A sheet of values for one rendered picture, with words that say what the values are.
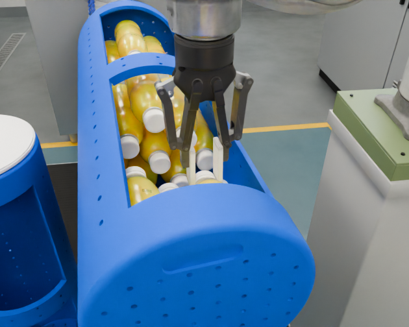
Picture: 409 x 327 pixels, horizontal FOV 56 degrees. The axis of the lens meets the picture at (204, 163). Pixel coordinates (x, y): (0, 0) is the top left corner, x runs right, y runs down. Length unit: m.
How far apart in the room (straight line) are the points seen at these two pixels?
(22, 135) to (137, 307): 0.60
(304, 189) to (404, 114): 1.49
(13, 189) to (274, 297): 0.59
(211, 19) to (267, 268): 0.28
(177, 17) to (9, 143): 0.58
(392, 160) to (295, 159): 1.79
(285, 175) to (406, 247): 1.48
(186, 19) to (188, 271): 0.27
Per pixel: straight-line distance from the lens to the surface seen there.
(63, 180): 2.28
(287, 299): 0.52
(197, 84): 0.51
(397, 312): 1.32
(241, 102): 0.55
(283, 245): 0.43
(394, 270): 1.14
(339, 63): 3.42
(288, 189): 2.37
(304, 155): 2.68
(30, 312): 1.15
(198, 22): 0.46
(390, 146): 0.90
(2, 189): 0.88
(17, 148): 0.92
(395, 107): 1.00
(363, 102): 1.04
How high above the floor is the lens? 1.50
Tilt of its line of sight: 37 degrees down
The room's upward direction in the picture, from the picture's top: straight up
